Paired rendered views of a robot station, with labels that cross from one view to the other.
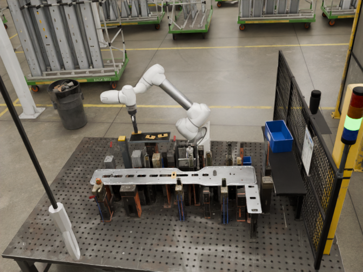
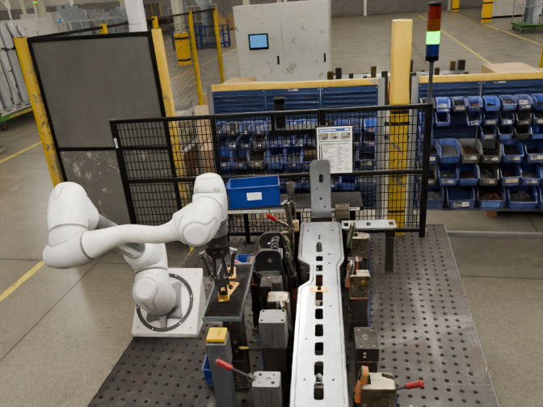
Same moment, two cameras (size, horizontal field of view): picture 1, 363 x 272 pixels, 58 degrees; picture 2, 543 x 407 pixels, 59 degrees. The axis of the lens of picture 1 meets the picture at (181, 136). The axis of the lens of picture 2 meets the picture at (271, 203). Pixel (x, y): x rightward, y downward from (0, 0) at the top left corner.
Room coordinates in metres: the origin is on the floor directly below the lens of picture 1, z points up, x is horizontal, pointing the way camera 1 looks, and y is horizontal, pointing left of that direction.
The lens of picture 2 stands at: (2.25, 1.86, 2.19)
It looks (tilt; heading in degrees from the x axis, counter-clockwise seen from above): 24 degrees down; 269
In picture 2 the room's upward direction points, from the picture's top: 5 degrees counter-clockwise
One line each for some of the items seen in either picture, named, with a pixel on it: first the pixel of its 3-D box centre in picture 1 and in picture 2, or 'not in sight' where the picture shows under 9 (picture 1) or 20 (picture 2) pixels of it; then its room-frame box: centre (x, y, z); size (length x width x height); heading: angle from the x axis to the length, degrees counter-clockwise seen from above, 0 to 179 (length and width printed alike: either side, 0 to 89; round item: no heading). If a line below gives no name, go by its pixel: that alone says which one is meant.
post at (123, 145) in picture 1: (126, 158); (225, 388); (2.45, 0.54, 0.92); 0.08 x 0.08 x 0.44; 82
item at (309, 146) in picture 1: (308, 151); (334, 149); (1.81, -0.90, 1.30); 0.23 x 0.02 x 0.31; 172
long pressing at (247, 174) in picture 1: (171, 176); (321, 292); (2.05, 0.12, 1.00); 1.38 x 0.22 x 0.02; 82
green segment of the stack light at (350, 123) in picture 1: (353, 121); (433, 37); (1.28, -0.83, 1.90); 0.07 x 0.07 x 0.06
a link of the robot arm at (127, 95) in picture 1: (127, 94); (209, 198); (2.43, 0.41, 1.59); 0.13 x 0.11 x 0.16; 83
